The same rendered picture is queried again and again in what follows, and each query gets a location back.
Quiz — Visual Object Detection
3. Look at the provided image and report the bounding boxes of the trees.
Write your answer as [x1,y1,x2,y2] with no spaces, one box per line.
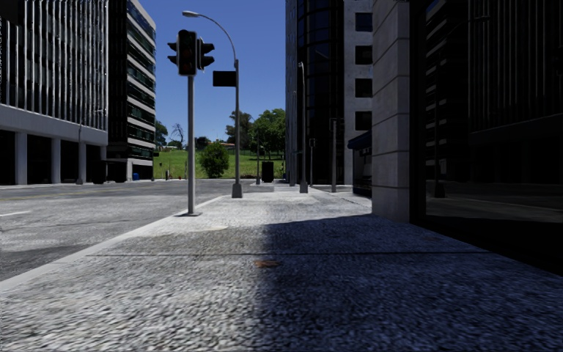
[225,108,287,160]
[155,120,212,151]

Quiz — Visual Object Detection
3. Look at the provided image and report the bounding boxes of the pale stone building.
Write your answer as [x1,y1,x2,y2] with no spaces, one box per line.
[371,0,563,277]

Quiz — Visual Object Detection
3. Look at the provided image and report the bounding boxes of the grey street lamp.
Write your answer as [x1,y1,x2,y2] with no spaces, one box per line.
[298,61,309,194]
[76,109,104,186]
[182,10,243,199]

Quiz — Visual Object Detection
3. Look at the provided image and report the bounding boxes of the grey pole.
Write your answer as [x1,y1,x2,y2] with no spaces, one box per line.
[329,117,339,193]

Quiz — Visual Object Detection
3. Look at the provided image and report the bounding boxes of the banded glass office building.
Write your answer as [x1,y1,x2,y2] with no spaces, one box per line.
[103,0,158,183]

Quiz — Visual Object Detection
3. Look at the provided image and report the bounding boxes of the pale concrete building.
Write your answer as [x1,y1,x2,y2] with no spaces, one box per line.
[0,0,109,186]

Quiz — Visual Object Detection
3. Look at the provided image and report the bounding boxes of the traffic light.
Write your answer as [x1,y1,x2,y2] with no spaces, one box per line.
[166,29,216,217]

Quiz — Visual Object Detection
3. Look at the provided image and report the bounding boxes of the tree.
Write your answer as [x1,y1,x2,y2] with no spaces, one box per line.
[198,142,230,179]

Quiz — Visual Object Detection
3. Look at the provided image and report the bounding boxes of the glass tower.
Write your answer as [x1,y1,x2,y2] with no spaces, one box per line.
[284,0,374,197]

